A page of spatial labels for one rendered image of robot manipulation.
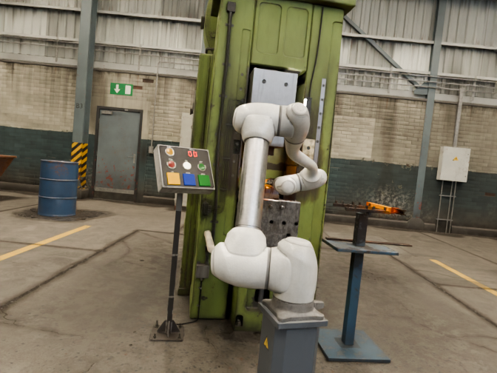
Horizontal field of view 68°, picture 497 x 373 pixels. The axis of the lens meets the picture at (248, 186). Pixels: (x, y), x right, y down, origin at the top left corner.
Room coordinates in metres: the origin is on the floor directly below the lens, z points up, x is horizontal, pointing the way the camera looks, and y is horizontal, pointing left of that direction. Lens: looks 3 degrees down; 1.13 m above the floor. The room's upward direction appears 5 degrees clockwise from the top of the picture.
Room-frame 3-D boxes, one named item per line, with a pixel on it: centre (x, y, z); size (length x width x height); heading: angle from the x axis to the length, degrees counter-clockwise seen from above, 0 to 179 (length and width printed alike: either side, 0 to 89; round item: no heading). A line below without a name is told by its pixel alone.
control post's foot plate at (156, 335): (2.29, 0.43, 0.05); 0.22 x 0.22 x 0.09; 9
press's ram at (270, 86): (2.68, -0.12, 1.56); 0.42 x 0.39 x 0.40; 9
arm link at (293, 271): (1.35, -0.20, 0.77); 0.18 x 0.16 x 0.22; 88
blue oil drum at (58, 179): (6.07, 3.15, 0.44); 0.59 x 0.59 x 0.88
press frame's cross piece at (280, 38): (2.82, -0.10, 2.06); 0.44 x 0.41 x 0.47; 9
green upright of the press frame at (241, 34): (2.77, 0.23, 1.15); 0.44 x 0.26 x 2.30; 9
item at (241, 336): (2.42, -0.12, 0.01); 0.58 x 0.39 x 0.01; 99
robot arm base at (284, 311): (1.36, -0.23, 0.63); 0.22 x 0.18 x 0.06; 109
